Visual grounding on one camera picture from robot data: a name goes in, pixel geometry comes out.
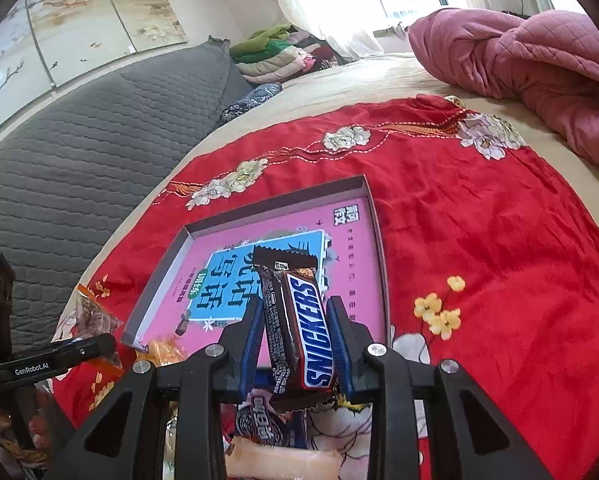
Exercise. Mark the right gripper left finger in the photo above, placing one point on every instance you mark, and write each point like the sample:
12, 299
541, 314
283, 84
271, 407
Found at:
124, 438

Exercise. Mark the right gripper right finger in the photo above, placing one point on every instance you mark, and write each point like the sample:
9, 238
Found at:
469, 437

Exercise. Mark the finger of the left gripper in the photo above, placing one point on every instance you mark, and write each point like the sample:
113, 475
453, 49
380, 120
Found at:
55, 359

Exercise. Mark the orange peanut snack pack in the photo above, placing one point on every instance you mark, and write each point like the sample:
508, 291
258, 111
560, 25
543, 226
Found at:
93, 320

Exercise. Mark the blue Oreo cookie pack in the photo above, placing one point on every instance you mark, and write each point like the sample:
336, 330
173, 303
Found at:
257, 420

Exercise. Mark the orange wafer biscuit pack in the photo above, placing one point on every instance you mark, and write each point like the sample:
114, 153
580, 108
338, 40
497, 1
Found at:
246, 459

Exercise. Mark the Snickers chocolate bar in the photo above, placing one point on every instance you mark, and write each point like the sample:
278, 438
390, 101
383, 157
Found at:
299, 343

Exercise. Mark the rice cracker snack pack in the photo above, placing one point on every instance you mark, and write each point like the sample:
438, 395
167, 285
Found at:
162, 352

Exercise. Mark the person's left hand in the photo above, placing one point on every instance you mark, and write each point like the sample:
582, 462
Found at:
38, 426

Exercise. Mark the red floral cloth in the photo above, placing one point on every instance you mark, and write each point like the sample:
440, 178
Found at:
551, 394

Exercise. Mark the grey cardboard box tray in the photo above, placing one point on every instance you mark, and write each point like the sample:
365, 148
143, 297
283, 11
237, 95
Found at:
259, 259

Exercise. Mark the dark patterned pillow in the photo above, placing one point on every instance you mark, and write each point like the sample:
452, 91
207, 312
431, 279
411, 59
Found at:
257, 97

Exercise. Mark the beige bed sheet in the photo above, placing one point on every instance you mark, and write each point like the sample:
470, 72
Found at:
379, 85

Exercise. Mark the folded clothes stack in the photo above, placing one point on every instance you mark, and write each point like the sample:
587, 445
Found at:
283, 52

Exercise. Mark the pink quilted blanket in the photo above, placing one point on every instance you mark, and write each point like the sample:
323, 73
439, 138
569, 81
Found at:
549, 62

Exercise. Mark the wall painting panels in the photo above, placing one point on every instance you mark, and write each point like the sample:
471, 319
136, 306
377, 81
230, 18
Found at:
45, 44

